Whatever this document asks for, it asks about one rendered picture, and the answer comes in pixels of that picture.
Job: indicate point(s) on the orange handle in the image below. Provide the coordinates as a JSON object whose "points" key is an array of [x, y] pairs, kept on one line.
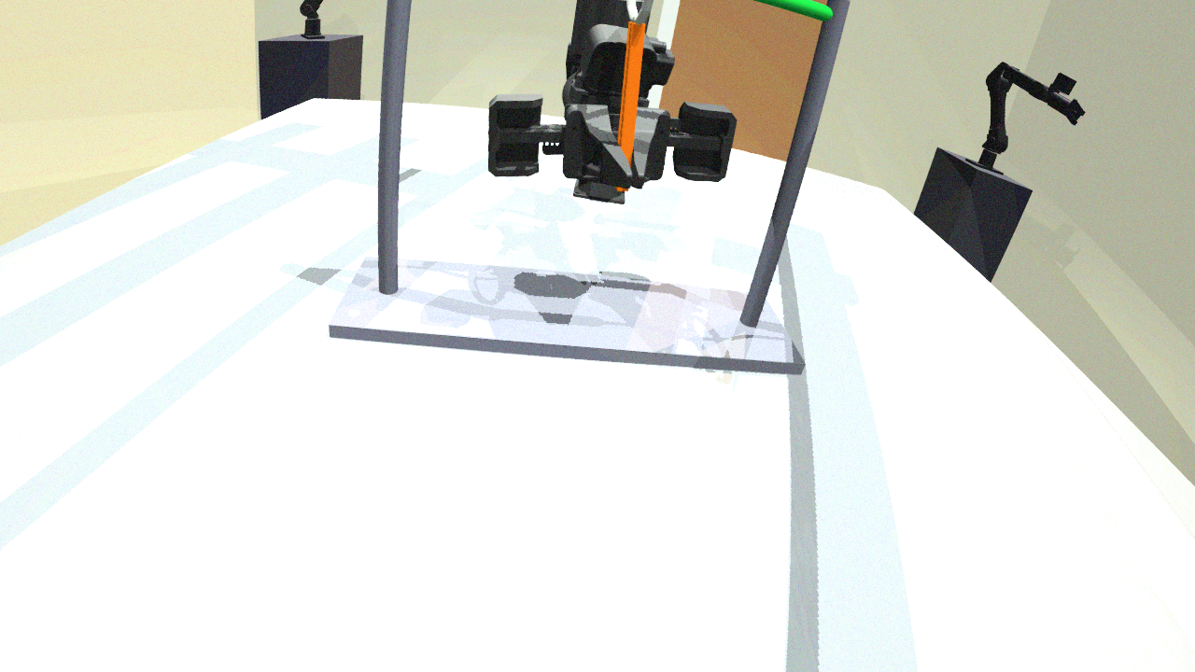
{"points": [[630, 90]]}

